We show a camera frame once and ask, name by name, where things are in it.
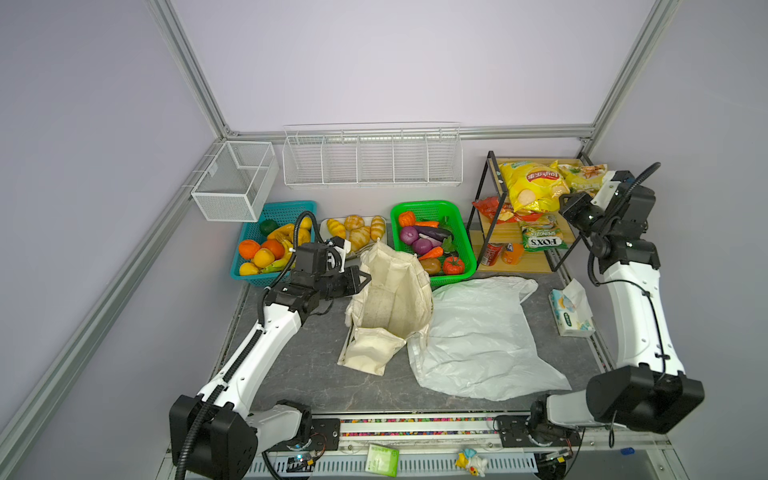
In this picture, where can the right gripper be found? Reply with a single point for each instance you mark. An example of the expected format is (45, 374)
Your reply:
(570, 211)

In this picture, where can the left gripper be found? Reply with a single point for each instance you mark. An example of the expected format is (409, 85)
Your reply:
(350, 273)

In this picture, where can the green-yellow snack bag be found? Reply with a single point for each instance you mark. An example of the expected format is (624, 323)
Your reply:
(583, 178)

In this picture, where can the beige canvas tote bag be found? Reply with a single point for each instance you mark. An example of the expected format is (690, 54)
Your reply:
(394, 311)

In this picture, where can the yellow chips bag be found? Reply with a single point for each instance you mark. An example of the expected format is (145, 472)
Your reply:
(534, 187)

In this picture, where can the white plastic grocery bag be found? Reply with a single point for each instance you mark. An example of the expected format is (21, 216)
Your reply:
(480, 345)

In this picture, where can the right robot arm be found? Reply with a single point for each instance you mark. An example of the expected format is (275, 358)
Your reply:
(648, 390)

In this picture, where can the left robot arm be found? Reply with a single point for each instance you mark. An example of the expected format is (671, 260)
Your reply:
(215, 433)

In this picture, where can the toy croissant bread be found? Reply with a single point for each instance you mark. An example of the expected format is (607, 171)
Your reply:
(359, 238)

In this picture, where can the white plastic tray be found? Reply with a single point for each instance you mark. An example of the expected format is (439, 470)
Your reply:
(340, 226)

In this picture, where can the purple toy onion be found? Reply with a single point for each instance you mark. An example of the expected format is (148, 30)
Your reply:
(409, 234)
(422, 246)

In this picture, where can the brown toy potato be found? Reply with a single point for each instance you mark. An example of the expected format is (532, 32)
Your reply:
(432, 266)

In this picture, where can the toy orange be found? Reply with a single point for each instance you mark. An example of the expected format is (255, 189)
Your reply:
(275, 247)
(247, 249)

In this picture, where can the toy banana bunch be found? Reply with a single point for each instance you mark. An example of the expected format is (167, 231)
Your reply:
(284, 234)

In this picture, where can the orange toy pepper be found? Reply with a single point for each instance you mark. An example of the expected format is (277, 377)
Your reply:
(407, 219)

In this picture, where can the green Fox's candy bag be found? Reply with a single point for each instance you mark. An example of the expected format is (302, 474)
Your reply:
(542, 234)

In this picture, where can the orange toy carrot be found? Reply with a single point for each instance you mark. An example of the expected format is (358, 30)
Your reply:
(434, 253)

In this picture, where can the yellow toy apple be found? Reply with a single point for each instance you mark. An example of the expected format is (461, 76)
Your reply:
(263, 258)

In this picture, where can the green plastic basket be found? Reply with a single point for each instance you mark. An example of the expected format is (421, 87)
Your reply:
(441, 214)

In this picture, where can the dark toy eggplant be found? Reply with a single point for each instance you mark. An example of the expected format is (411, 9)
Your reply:
(438, 234)

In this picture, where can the red toy tomato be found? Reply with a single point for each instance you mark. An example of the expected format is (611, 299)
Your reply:
(453, 265)

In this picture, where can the green toy lime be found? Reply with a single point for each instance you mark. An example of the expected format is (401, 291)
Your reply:
(267, 226)

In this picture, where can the yellow toy lemon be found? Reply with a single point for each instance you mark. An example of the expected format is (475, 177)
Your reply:
(248, 269)

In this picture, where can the tissue pack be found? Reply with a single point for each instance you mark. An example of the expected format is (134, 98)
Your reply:
(572, 312)

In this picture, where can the orange drink bottle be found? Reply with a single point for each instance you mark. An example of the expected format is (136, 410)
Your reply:
(513, 253)

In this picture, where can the red snack bag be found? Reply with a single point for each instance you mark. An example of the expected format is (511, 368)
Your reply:
(491, 208)

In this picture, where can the red soda can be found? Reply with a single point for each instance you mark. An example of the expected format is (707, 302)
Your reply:
(491, 254)

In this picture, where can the green small box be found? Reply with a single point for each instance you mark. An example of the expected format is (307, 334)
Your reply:
(381, 460)

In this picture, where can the yellow white toy figure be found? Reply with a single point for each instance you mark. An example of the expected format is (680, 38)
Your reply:
(471, 462)

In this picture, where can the long white wire basket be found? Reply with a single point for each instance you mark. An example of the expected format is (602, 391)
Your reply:
(389, 154)

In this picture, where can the small white wire basket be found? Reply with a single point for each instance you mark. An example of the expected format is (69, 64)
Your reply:
(236, 183)

